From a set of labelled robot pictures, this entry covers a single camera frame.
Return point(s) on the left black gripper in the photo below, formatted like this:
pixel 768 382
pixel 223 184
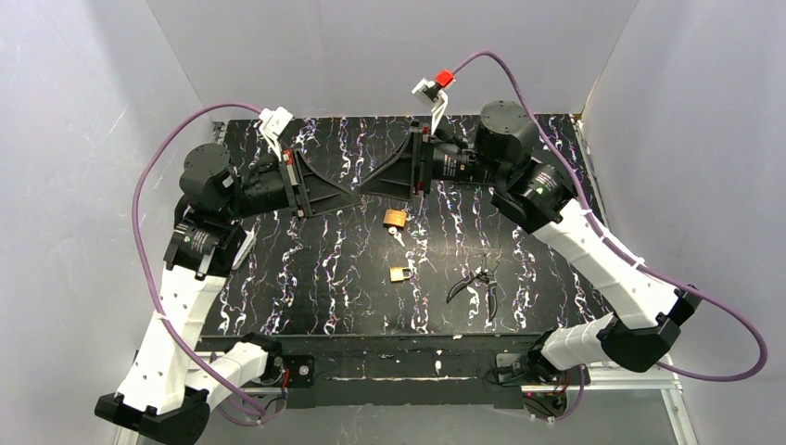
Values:
pixel 294 184

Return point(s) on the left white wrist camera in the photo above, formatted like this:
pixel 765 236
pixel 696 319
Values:
pixel 272 123

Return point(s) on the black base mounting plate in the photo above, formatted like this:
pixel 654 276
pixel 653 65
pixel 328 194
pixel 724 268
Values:
pixel 346 370

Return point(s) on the black handled pruning shears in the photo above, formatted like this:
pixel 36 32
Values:
pixel 483 275

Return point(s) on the small silver key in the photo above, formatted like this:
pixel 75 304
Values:
pixel 396 234

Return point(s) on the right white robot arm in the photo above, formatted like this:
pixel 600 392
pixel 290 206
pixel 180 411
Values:
pixel 536 195

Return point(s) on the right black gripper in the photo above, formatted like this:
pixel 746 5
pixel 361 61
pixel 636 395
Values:
pixel 419 161

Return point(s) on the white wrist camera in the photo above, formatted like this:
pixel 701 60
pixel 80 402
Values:
pixel 272 123
pixel 433 92

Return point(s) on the white rectangular box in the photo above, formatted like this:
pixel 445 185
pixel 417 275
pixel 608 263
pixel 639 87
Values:
pixel 247 244

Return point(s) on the large brass padlock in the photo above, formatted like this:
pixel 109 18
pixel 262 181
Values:
pixel 406 211

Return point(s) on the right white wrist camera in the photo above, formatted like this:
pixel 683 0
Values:
pixel 433 92

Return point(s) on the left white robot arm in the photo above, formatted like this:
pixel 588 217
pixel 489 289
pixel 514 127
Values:
pixel 169 393

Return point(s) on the small brass padlock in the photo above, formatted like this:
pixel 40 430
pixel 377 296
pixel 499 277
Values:
pixel 400 274

